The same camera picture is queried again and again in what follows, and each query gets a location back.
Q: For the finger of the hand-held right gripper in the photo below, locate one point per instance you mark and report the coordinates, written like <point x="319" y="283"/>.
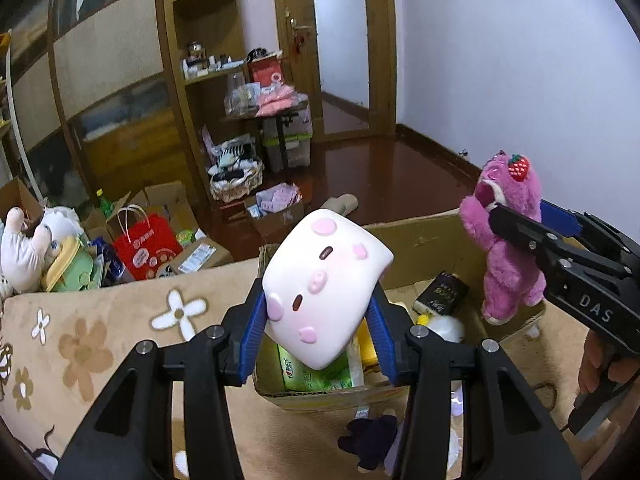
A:
<point x="520" y="232"/>
<point x="562" y="220"/>

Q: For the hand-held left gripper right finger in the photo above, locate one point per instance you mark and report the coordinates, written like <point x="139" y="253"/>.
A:
<point x="380" y="335"/>

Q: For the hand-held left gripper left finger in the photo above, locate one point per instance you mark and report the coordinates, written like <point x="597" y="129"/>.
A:
<point x="252" y="332"/>

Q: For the yellow soft toy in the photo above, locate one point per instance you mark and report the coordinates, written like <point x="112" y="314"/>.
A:
<point x="369" y="345"/>

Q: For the pink bear plush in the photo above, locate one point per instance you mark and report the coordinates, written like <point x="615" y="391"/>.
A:
<point x="510" y="270"/>

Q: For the green tissue pack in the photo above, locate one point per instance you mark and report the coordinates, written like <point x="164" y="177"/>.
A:
<point x="310" y="377"/>

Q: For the black tissue pack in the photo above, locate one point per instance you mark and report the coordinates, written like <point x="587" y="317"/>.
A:
<point x="440" y="292"/>

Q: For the white pink squishy pillow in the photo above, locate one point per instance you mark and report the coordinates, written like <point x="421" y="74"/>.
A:
<point x="325" y="280"/>

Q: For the cardboard box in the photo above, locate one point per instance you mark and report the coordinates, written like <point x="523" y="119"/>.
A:
<point x="430" y="240"/>

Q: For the purple plush doll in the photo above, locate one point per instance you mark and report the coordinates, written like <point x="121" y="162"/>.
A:
<point x="370" y="440"/>

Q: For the person's right hand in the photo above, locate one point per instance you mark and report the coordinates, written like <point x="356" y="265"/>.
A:
<point x="592" y="365"/>

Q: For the brown parcel box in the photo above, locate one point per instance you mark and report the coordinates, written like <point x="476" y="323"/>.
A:
<point x="200" y="256"/>

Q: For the small carton with pink items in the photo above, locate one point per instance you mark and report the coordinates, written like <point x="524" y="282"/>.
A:
<point x="275" y="207"/>

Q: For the red paper bag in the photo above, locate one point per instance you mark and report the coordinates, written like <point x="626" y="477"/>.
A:
<point x="147" y="247"/>

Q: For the beige slipper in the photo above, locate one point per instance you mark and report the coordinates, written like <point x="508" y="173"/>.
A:
<point x="340" y="204"/>

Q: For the floral beige blanket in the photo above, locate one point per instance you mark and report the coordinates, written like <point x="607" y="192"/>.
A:
<point x="100" y="340"/>

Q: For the basket of clothes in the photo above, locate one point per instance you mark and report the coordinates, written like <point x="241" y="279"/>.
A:
<point x="236" y="175"/>

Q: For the floor cardboard boxes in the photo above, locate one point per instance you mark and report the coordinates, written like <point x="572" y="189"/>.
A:
<point x="165" y="200"/>

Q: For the green yellow plush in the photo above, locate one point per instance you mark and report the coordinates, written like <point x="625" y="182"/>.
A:
<point x="70" y="267"/>

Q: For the green bottle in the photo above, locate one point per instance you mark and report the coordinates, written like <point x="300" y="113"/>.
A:
<point x="105" y="204"/>

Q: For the clear storage box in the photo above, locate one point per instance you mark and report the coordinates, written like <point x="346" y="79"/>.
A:
<point x="297" y="140"/>

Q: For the small dark table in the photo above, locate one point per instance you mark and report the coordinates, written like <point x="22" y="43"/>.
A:
<point x="280" y="125"/>

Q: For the pink packets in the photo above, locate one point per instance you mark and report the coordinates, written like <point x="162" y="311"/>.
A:
<point x="276" y="101"/>

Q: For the clear plastic jar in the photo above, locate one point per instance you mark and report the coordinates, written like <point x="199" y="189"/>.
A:
<point x="236" y="91"/>

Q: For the white pink elephant plush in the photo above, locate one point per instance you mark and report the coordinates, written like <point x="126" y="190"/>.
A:
<point x="22" y="255"/>

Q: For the red box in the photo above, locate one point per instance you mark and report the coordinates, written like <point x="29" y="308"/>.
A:
<point x="265" y="71"/>

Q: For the brown open carton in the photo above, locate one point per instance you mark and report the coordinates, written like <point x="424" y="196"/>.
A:
<point x="17" y="195"/>

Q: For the red hanging ornament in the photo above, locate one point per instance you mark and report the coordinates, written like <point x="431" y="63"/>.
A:
<point x="299" y="42"/>

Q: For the wooden corner shelf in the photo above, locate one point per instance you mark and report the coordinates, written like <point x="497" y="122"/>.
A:
<point x="210" y="40"/>

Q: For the wooden wardrobe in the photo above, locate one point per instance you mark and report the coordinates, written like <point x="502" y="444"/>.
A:
<point x="100" y="70"/>

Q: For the white curved pole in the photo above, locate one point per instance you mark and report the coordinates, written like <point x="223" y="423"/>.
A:
<point x="17" y="125"/>

